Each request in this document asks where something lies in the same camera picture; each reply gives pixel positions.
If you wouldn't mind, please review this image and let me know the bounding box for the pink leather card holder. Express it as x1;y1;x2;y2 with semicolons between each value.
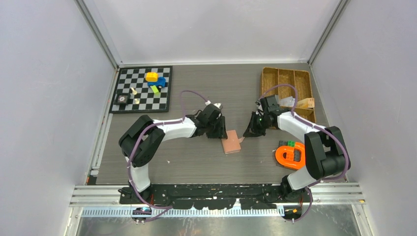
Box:
221;130;244;154

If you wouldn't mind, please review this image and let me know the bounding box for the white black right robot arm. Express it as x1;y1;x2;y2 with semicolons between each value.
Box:
243;95;351;202

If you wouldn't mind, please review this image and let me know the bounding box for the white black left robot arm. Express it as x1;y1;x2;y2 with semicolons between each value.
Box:
119;101;227;204

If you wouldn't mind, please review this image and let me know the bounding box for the grey card with stripe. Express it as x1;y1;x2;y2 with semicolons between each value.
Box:
278;96;296;107

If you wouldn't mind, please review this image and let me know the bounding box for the tan card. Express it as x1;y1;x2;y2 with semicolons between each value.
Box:
296;97;315;109

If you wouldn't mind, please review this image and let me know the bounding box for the green lego brick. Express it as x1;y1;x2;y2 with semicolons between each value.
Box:
287;141;296;147

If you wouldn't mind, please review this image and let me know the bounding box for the woven bamboo organizer tray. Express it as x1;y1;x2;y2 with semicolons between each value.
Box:
259;67;316;123

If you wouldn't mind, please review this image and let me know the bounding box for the orange horseshoe toy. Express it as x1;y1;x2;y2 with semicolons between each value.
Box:
275;142;307;170

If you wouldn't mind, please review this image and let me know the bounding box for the dark grey lego baseplate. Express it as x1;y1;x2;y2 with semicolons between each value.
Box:
275;140;306;170

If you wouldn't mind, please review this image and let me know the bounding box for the blue toy car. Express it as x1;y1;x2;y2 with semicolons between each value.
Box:
148;77;167;89

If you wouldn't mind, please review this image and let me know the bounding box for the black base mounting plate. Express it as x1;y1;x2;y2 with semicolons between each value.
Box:
118;183;312;210

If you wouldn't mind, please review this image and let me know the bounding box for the green toy block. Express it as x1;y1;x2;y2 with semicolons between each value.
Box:
150;86;161;95

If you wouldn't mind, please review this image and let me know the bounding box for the yellow toy block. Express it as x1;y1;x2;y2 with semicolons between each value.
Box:
145;72;159;83

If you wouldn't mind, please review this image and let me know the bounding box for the white chess pawn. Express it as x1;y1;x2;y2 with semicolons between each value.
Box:
130;87;137;95

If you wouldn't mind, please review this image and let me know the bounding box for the black white chessboard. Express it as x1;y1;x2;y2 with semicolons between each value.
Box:
109;66;173;114

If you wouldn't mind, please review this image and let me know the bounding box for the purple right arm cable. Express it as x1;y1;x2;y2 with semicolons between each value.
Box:
259;84;351;223

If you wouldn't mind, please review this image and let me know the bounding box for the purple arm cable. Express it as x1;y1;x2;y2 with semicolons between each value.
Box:
259;84;351;223
126;90;212;223

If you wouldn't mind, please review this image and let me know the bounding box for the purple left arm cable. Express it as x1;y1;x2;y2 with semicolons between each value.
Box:
126;90;212;223

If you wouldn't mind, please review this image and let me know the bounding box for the aluminium frame rail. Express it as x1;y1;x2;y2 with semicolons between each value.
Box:
69;182;365;218

